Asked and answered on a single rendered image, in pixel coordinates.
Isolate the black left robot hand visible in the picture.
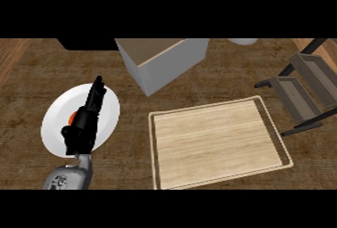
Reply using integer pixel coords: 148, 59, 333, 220
61, 75, 108, 156

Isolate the black appliance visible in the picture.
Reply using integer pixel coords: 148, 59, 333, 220
56, 38, 121, 52

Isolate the pale wooden tray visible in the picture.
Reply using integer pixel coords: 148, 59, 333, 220
148, 95, 296, 191

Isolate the pale grey round object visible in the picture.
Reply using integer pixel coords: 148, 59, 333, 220
226, 38, 259, 46

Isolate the grey box with brown top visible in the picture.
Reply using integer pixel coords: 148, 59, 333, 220
114, 38, 212, 98

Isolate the white oval plate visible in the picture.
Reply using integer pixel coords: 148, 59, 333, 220
40, 83, 121, 158

